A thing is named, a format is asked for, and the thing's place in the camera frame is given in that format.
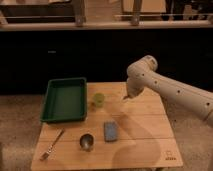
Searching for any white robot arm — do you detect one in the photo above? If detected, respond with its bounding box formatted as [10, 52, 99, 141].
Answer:
[126, 55, 213, 128]

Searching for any green plastic tray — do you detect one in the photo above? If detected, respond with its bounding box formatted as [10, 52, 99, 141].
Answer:
[40, 77, 87, 123]

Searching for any green plastic cup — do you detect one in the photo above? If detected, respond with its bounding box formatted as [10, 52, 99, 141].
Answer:
[93, 93, 105, 107]

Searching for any blue sponge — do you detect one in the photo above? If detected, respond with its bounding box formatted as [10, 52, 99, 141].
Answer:
[104, 122, 118, 142]

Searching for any wooden table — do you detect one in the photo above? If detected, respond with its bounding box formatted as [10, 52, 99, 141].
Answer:
[31, 82, 183, 171]

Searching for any small metal cup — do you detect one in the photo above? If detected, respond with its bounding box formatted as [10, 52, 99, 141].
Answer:
[80, 134, 94, 151]

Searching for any metal fork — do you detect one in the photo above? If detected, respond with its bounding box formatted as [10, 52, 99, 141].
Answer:
[40, 129, 65, 161]

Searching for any wooden rail shelf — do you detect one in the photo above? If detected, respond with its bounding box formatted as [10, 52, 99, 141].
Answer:
[0, 0, 213, 31]

